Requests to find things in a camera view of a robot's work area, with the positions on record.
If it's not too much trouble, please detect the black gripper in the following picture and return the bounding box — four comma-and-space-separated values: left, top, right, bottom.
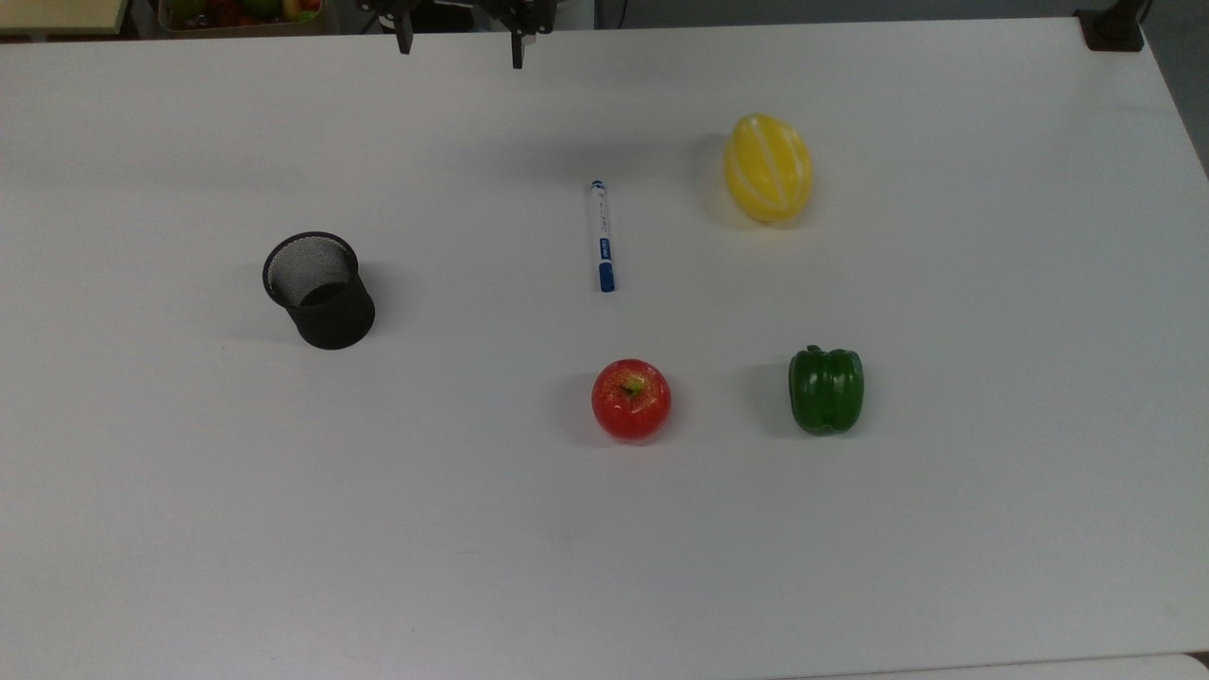
357, 0, 558, 70

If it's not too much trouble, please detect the light wooden board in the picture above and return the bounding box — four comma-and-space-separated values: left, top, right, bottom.
0, 0, 130, 37

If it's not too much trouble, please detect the black clamp mount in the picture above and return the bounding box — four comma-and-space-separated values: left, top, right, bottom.
1074, 0, 1153, 53

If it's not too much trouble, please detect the yellow striped melon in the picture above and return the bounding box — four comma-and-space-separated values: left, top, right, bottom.
724, 113, 814, 225

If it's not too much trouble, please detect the black mesh pen cup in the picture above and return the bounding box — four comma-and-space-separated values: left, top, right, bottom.
262, 231, 377, 351

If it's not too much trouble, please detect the green bell pepper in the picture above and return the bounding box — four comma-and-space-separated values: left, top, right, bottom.
789, 345, 865, 436

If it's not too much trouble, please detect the white marker with blue cap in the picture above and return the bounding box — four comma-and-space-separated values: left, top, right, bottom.
590, 179, 617, 294

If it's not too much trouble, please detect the bin of toy fruit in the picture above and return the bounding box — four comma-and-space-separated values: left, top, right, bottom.
157, 0, 327, 37

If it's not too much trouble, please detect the red apple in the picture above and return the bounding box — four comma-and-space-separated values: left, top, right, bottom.
591, 358, 673, 442

